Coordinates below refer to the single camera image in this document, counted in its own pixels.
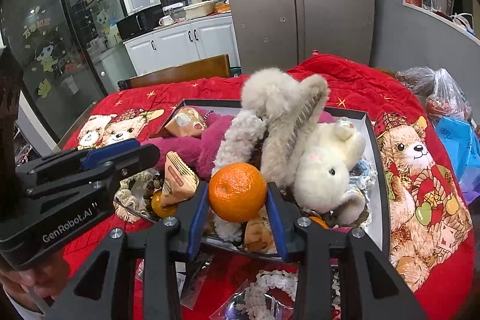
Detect brown wooden bead bracelet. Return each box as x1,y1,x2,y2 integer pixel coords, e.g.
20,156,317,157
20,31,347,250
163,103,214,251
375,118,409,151
144,173,166,215

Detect orange mandarin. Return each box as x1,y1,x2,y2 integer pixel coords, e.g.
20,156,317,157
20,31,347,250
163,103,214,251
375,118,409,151
151,191,178,218
208,163,267,223

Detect gold triangular snack packet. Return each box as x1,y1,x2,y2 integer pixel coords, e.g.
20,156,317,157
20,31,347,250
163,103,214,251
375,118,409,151
160,151,200,207

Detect white fluffy scrunchie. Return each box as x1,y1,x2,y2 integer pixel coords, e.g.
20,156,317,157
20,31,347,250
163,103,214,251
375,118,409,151
236,270,298,319

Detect fluffy beige hair claw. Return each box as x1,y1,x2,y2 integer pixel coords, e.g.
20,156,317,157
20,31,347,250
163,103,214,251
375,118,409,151
241,68,329,188

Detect left human hand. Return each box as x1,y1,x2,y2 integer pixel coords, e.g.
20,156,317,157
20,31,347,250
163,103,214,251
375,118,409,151
1,250,70,319

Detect clear bag with labels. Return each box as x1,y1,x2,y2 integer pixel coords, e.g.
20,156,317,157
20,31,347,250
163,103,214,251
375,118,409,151
136,252,215,310

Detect magenta plush bear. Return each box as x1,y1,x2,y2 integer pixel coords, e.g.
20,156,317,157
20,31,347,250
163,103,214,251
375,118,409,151
142,106,320,179

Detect black shallow tray box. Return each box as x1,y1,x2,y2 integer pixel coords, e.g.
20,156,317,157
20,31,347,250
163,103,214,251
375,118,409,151
114,99,392,264

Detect white kitchen cabinet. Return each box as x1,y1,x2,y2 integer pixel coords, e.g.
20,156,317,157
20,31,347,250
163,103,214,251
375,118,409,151
124,13,241,76

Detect red bear print blanket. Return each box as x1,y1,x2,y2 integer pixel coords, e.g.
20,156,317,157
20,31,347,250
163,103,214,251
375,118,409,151
61,52,477,320

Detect glass sliding door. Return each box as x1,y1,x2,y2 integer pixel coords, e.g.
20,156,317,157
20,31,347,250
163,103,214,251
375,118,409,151
1,0,136,140

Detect black microwave oven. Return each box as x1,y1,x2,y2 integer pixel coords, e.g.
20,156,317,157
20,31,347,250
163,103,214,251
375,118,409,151
116,4,164,40

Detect blue plastic bag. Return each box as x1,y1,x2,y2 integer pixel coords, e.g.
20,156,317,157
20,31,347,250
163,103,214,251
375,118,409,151
435,117,479,203

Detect dark plastic bag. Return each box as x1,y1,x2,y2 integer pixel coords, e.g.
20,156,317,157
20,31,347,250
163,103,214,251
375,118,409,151
395,67,472,122

